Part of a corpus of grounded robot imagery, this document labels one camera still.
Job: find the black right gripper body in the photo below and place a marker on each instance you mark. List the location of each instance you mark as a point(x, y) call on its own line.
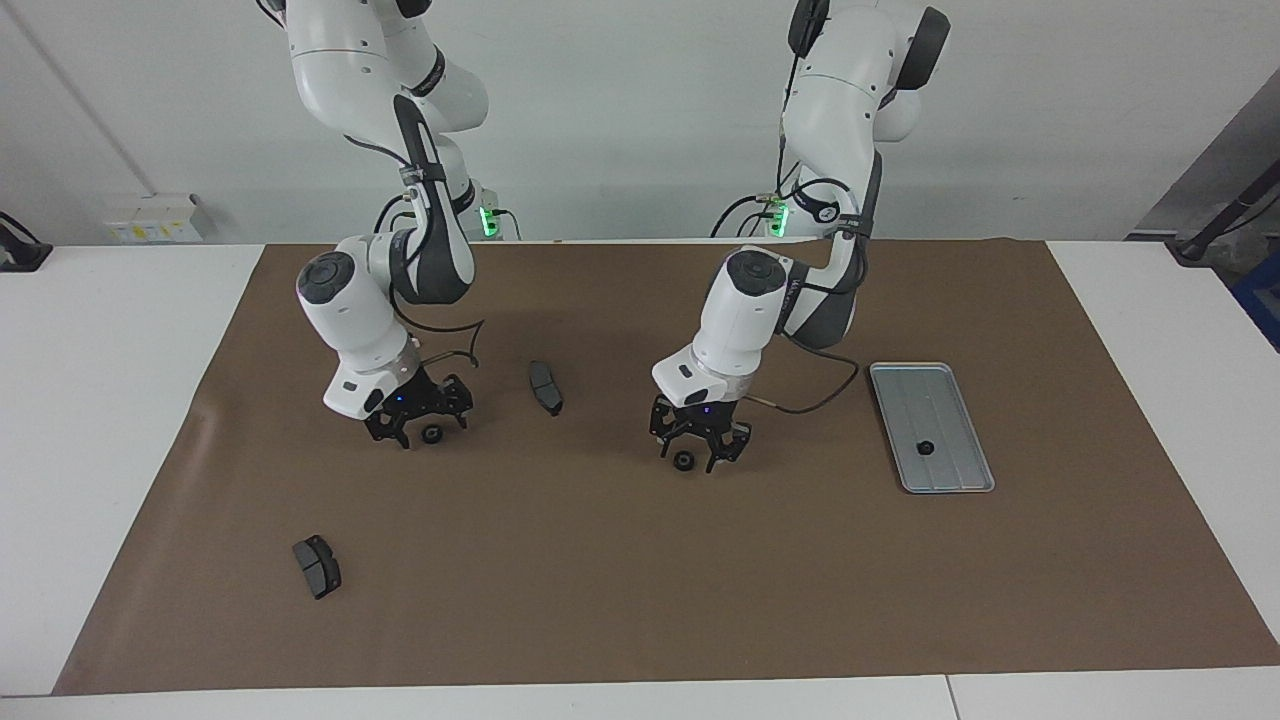
point(410, 395)

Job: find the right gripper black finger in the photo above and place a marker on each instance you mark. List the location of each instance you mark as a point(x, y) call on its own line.
point(388, 428)
point(460, 400)

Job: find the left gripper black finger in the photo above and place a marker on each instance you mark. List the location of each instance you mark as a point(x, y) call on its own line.
point(730, 448)
point(665, 432)

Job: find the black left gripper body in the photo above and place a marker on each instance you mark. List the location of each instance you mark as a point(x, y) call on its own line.
point(700, 415)

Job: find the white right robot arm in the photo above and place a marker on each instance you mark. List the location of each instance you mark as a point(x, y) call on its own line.
point(350, 310)

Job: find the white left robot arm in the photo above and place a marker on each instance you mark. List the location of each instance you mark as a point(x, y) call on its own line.
point(740, 320)

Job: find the silver metal tray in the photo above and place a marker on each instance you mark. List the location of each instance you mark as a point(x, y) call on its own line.
point(950, 420)

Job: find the narrow dark grey brake pad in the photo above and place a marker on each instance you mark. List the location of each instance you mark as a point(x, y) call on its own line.
point(545, 388)

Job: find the brown table mat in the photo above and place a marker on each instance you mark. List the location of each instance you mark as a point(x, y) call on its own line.
point(640, 560)

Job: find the wide dark grey brake pad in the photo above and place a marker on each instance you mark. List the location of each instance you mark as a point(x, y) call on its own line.
point(318, 568)

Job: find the black stand pole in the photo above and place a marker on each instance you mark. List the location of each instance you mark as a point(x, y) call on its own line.
point(1230, 215)

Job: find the blue crate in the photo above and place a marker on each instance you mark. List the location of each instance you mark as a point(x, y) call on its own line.
point(1262, 300)

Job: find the white yellow wall socket box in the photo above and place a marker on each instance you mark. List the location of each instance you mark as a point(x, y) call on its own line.
point(150, 220)

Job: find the black clamp mount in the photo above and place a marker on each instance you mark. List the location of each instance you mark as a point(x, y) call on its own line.
point(20, 255)

